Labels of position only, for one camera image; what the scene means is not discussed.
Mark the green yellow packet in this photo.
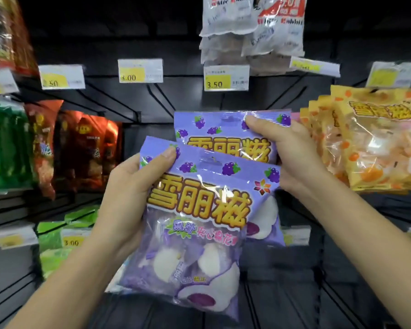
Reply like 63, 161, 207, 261
37, 205, 100, 280

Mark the red brown packet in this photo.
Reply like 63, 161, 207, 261
0, 0, 37, 75

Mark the orange red packet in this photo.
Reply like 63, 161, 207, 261
24, 99, 64, 200

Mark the person's right forearm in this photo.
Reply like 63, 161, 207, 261
300, 174, 411, 329

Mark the person's left forearm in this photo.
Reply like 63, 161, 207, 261
5, 229, 124, 329

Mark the bunch of dark red packets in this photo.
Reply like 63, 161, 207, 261
54, 111, 122, 192

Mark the bunch of white candy bags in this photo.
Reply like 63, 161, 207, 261
198, 0, 309, 76

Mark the blue white packet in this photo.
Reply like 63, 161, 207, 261
104, 263, 129, 294

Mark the person's left hand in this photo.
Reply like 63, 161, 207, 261
93, 146, 177, 261

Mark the bunch of green packets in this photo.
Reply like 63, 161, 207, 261
0, 97, 33, 194

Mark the person's right hand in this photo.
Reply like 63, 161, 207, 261
245, 114, 329, 202

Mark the dark grey hook shelf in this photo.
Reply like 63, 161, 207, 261
0, 0, 411, 329

